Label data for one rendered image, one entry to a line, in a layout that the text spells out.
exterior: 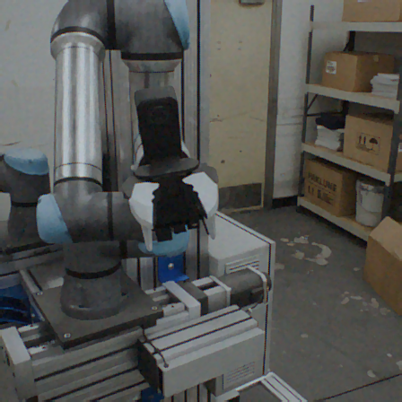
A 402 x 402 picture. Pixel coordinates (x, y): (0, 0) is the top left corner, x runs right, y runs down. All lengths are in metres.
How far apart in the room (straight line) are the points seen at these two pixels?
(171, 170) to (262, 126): 4.54
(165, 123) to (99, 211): 0.23
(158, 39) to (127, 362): 0.69
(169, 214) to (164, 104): 0.12
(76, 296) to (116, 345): 0.15
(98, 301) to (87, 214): 0.36
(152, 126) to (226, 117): 4.32
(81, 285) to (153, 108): 0.60
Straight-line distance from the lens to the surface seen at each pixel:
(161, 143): 0.59
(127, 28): 0.94
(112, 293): 1.09
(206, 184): 0.50
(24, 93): 4.29
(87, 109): 0.84
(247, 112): 4.97
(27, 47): 4.27
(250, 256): 1.45
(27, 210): 1.51
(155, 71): 0.96
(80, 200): 0.76
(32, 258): 1.55
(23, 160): 1.47
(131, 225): 0.75
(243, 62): 4.88
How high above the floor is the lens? 1.84
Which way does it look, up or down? 19 degrees down
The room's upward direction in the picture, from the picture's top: straight up
